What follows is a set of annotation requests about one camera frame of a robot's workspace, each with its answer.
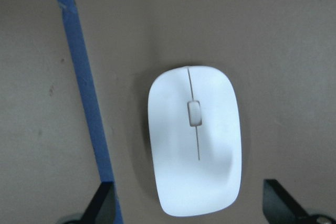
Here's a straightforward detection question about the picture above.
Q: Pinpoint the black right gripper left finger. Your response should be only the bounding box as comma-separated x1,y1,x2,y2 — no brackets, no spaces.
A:
79,182,116,223

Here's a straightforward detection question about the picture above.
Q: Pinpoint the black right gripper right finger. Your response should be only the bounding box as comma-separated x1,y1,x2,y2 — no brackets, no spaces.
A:
263,179,309,223

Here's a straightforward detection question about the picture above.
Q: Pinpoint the white computer mouse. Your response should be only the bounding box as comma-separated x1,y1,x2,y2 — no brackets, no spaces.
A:
148,66,242,217

